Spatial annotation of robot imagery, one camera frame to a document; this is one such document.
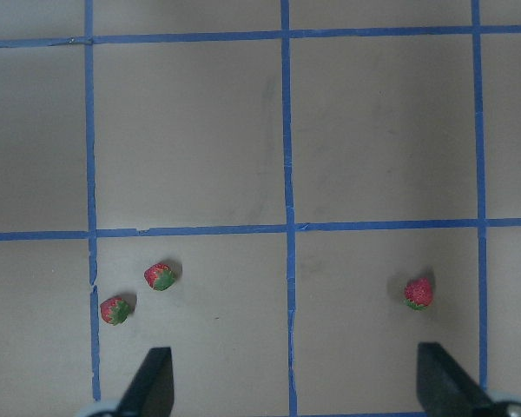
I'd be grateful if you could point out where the red strawberry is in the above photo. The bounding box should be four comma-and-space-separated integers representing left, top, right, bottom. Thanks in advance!
404, 277, 433, 311
143, 263, 176, 291

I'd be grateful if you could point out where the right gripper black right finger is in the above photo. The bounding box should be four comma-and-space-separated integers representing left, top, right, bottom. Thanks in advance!
417, 342, 493, 417

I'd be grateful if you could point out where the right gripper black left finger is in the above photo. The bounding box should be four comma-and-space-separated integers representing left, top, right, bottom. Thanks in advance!
114, 347, 175, 416

